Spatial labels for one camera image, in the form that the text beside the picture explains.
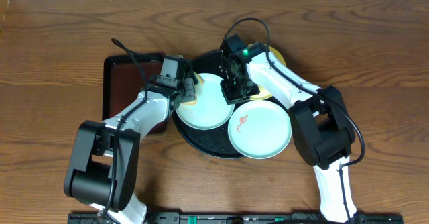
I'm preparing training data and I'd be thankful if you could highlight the green yellow sponge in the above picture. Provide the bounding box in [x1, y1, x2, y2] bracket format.
[182, 72, 204, 105]

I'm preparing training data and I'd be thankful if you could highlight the light blue plate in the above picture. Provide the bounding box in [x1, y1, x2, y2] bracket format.
[176, 73, 235, 130]
[227, 100, 292, 159]

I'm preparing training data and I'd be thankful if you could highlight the yellow plate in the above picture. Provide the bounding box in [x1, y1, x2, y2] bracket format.
[250, 46, 286, 101]

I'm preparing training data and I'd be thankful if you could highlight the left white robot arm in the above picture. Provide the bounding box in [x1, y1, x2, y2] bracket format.
[64, 56, 201, 223]

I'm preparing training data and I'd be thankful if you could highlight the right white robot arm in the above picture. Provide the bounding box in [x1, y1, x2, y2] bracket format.
[221, 40, 361, 223]

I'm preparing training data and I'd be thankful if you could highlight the dark red rectangular tray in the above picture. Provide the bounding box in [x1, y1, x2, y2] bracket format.
[102, 53, 164, 120]

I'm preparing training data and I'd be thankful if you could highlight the right black cable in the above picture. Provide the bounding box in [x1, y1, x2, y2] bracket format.
[222, 17, 366, 224]

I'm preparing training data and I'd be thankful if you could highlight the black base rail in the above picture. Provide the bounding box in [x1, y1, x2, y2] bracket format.
[66, 211, 405, 224]

